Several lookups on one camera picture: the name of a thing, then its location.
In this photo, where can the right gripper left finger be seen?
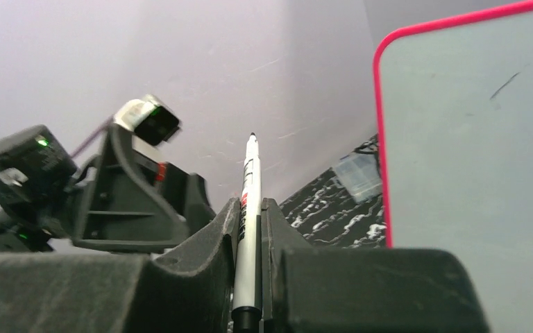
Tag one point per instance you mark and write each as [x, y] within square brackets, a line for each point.
[185, 290]

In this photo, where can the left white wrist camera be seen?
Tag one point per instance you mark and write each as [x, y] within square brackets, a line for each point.
[149, 119]

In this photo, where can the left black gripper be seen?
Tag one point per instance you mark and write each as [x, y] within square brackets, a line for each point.
[135, 204]

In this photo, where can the clear plastic box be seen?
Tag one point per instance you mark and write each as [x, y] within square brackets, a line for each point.
[358, 174]

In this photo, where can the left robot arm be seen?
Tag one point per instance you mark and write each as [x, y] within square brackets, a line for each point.
[39, 187]

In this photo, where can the pink framed whiteboard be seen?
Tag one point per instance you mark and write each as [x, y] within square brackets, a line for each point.
[455, 120]

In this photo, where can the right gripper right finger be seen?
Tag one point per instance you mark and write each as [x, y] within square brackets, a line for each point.
[331, 289]

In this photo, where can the white whiteboard marker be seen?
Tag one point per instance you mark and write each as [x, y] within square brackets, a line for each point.
[247, 294]

